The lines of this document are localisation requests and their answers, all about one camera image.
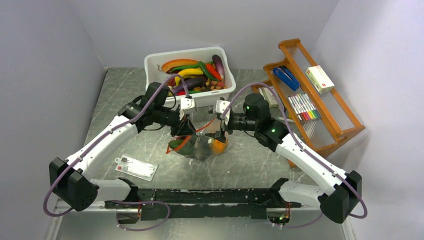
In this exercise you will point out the white marker pen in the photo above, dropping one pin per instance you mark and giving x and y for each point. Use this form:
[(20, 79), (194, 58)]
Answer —
[(288, 119)]

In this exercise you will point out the coloured marker set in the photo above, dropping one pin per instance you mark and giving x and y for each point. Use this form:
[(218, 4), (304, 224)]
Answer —
[(303, 107)]

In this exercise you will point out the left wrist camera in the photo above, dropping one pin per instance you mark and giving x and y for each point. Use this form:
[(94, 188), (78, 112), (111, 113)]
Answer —
[(187, 106)]

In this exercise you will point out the wooden shelf rack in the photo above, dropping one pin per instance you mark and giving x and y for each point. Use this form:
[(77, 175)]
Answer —
[(336, 125)]

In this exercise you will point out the flat clear packet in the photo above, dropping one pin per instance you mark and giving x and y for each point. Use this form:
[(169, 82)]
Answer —
[(137, 168)]

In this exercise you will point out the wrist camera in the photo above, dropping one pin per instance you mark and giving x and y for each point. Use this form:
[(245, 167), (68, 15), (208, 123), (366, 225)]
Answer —
[(222, 110), (187, 106)]

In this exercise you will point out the toy yellow banana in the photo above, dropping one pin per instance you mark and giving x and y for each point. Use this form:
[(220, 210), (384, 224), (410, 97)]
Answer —
[(187, 72)]

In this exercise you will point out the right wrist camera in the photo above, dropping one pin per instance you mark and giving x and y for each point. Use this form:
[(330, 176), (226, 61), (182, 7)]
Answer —
[(222, 110)]

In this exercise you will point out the toy green chili pepper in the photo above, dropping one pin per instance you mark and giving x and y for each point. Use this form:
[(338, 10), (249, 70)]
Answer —
[(178, 69)]

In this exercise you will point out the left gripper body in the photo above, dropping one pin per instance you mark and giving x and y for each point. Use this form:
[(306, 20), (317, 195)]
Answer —
[(174, 121)]

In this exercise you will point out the toy red chili pepper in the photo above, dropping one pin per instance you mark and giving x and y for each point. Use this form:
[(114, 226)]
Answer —
[(213, 72)]

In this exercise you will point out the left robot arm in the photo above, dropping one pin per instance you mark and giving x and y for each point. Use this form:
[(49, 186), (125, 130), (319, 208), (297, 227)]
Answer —
[(72, 179)]

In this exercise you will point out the white red box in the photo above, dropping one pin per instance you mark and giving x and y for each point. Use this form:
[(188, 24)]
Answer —
[(319, 79)]

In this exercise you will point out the small white box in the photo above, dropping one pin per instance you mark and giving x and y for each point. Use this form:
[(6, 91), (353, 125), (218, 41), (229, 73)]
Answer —
[(268, 94)]

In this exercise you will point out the toy orange papaya slice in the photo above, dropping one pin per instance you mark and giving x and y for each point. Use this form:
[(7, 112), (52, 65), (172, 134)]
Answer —
[(177, 63)]

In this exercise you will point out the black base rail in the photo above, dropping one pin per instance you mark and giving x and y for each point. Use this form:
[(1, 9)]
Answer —
[(177, 203)]

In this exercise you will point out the toy green avocado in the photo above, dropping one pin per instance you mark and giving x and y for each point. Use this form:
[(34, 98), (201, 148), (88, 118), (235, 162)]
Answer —
[(181, 146)]

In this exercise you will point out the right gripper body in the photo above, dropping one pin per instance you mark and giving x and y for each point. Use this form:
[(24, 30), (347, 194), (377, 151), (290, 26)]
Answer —
[(239, 121)]

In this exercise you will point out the clear zip top bag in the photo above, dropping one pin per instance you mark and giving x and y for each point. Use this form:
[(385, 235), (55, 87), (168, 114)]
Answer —
[(202, 152)]

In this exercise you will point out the toy purple eggplant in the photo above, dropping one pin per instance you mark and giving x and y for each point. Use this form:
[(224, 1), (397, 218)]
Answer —
[(190, 84)]

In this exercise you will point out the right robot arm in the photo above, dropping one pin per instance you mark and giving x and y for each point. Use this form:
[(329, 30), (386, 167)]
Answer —
[(336, 192)]

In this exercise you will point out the toy pineapple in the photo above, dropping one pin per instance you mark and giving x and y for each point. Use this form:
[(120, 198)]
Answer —
[(217, 147)]

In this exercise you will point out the blue stapler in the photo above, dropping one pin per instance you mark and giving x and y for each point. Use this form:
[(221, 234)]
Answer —
[(287, 77)]

